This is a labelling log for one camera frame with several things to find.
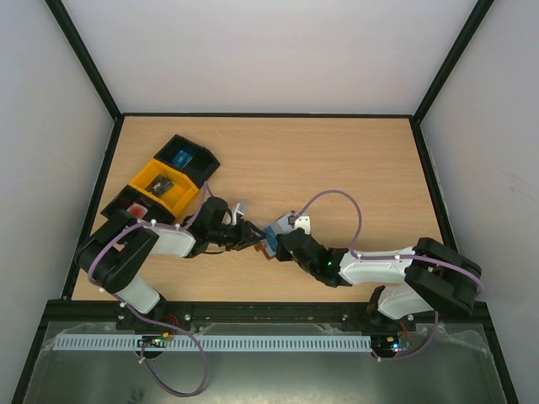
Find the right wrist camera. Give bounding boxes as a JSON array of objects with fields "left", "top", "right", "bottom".
[{"left": 288, "top": 212, "right": 311, "bottom": 235}]

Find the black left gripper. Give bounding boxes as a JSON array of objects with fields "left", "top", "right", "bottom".
[{"left": 209, "top": 219, "right": 267, "bottom": 252}]

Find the white slotted cable duct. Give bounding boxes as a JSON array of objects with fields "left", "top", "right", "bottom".
[{"left": 52, "top": 334, "right": 371, "bottom": 353}]

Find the red credit card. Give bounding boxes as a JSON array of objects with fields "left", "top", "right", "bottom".
[{"left": 126, "top": 202, "right": 148, "bottom": 220}]

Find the black storage bin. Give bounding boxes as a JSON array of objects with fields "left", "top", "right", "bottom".
[
  {"left": 154, "top": 135, "right": 221, "bottom": 189},
  {"left": 101, "top": 185, "right": 175, "bottom": 225}
]

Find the black credit card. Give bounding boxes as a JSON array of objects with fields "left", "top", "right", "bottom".
[{"left": 147, "top": 175, "right": 173, "bottom": 197}]

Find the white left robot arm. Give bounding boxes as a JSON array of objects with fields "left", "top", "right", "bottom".
[{"left": 75, "top": 196, "right": 265, "bottom": 314}]

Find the blue card in holder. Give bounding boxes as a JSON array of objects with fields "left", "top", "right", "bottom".
[{"left": 262, "top": 226, "right": 278, "bottom": 257}]

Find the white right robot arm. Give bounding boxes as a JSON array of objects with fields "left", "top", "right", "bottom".
[{"left": 276, "top": 229, "right": 483, "bottom": 330}]

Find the yellow storage bin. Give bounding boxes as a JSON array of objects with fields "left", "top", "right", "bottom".
[{"left": 128, "top": 159, "right": 200, "bottom": 217}]

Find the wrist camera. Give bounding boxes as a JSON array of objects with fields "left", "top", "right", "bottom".
[
  {"left": 231, "top": 202, "right": 247, "bottom": 226},
  {"left": 288, "top": 212, "right": 311, "bottom": 235}
]

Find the brown leather card holder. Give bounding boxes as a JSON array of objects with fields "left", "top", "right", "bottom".
[{"left": 254, "top": 211, "right": 295, "bottom": 259}]

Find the black enclosure frame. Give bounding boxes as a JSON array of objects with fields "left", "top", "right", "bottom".
[{"left": 10, "top": 0, "right": 519, "bottom": 404}]

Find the blue card in bin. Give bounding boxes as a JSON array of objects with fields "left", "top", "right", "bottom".
[{"left": 171, "top": 150, "right": 193, "bottom": 170}]

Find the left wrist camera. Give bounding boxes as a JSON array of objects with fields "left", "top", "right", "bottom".
[{"left": 231, "top": 202, "right": 247, "bottom": 226}]

